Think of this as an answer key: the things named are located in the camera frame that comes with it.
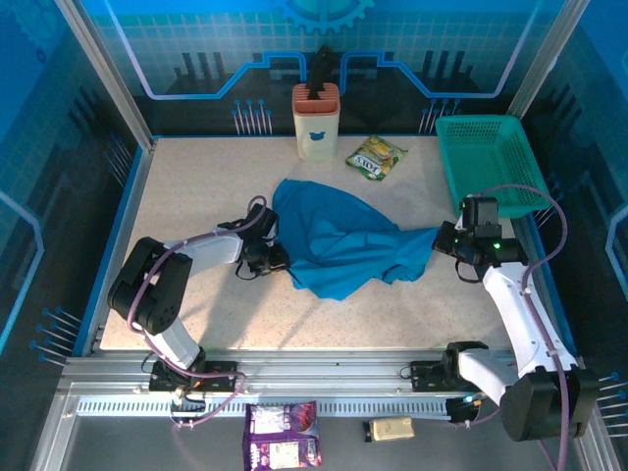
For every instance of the blue t-shirt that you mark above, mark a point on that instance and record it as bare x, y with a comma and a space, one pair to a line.
333, 235

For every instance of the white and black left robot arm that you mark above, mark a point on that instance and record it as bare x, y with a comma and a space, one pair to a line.
167, 294

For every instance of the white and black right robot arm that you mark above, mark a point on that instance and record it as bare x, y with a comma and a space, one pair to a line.
515, 314

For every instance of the teal plastic basket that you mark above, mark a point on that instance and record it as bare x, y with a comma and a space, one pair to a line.
486, 152

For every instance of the green yellow candy bag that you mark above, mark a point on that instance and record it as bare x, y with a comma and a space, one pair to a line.
377, 159

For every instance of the cream knife block orange top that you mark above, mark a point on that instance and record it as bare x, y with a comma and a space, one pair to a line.
316, 132

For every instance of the small black controller board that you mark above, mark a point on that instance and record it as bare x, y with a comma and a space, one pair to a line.
461, 409
189, 403

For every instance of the purple snack bag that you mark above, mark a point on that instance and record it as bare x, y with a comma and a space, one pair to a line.
282, 436

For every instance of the beige sponge block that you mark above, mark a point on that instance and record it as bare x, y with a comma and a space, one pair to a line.
392, 429

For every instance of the aluminium mounting rail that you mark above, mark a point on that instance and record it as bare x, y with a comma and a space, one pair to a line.
319, 368

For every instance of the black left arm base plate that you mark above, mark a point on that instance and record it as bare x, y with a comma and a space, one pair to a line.
221, 373

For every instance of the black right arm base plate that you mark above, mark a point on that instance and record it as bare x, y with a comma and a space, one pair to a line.
424, 375

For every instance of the aluminium frame post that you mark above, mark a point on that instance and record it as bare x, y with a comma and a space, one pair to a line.
105, 73
549, 54

